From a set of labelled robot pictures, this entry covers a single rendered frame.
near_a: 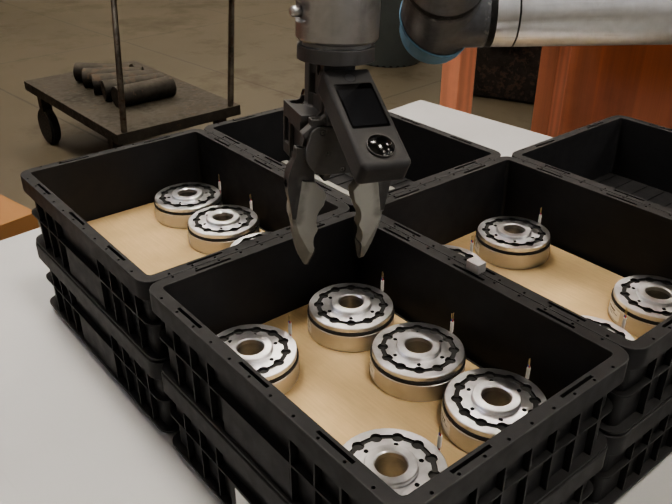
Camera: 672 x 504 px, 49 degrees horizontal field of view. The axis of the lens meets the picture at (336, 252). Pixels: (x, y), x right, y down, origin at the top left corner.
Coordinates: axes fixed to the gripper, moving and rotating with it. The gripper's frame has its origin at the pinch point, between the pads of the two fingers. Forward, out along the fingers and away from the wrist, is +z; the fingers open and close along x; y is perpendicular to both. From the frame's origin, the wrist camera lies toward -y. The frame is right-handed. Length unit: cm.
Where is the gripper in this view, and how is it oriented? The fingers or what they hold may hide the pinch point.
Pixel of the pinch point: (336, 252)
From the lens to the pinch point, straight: 73.4
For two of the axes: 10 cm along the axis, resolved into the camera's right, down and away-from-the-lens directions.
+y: -3.3, -4.3, 8.4
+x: -9.4, 1.2, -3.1
